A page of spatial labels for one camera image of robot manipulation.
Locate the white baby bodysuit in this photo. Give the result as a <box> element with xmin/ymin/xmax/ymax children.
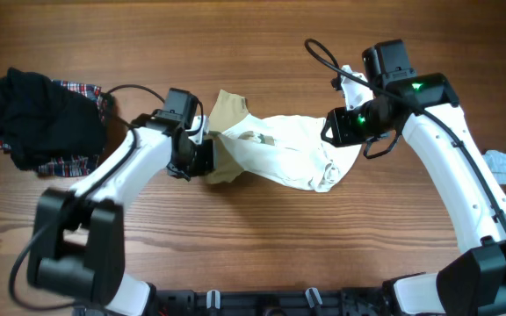
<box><xmin>206</xmin><ymin>90</ymin><xmax>360</xmax><ymax>193</ymax></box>

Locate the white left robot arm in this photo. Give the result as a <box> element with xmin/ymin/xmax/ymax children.
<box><xmin>25</xmin><ymin>88</ymin><xmax>215</xmax><ymax>315</ymax></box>

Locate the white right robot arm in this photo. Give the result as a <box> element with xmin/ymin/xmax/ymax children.
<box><xmin>305</xmin><ymin>39</ymin><xmax>506</xmax><ymax>315</ymax></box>

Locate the red plaid garment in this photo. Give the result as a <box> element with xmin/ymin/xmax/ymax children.
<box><xmin>0</xmin><ymin>79</ymin><xmax>113</xmax><ymax>177</ymax></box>

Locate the black folded garment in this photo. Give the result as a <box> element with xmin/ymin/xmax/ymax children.
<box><xmin>0</xmin><ymin>68</ymin><xmax>107</xmax><ymax>170</ymax></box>

